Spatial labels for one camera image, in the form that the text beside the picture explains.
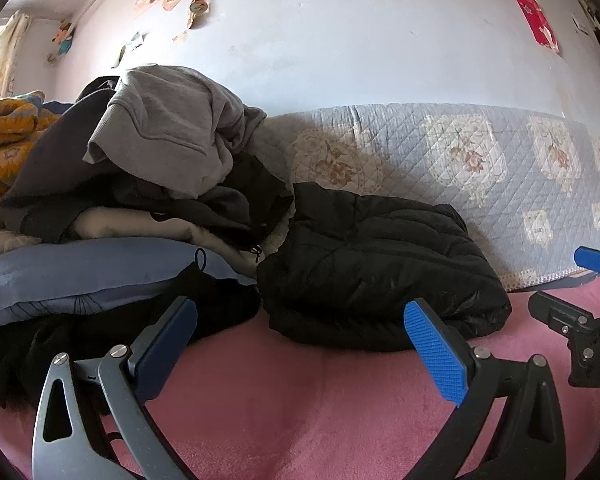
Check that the pink fleece blanket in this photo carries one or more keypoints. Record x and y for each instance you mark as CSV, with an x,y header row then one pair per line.
x,y
305,410

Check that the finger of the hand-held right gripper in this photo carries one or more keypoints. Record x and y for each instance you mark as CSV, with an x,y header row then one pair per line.
x,y
555,312
597,259

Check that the yellow patterned blanket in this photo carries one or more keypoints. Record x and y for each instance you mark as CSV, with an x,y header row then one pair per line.
x,y
10,130

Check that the cartoon wall sticker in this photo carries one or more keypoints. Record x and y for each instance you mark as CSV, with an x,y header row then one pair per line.
x,y
62,40

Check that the red paper wall banner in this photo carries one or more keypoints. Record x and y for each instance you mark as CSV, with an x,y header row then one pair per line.
x,y
527,5

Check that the black puffer jacket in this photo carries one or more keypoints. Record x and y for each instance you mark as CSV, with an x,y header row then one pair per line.
x,y
380,270

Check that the blue-grey padded jacket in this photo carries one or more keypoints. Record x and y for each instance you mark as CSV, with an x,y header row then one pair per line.
x,y
80,270

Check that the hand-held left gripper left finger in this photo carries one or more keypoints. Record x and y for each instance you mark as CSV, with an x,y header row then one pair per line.
x,y
167,345

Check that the navy garment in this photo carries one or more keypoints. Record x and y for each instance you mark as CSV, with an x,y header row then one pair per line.
x,y
55,160

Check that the torn wall sticker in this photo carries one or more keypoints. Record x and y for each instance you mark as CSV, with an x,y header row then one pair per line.
x,y
130,47

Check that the black cloth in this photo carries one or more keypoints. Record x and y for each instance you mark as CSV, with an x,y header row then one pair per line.
x,y
55,345

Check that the blue quilted floral bed cover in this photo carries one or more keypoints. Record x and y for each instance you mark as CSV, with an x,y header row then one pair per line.
x,y
430,135

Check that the dark grey garment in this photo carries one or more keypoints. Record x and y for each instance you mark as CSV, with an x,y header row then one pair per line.
x,y
250,185

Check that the beige window curtain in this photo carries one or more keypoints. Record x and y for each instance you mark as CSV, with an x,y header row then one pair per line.
x,y
7,60

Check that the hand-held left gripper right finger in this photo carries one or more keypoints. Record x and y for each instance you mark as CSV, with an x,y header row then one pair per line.
x,y
432,350

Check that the beige garment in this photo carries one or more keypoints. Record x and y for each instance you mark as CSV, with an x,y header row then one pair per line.
x,y
115,222

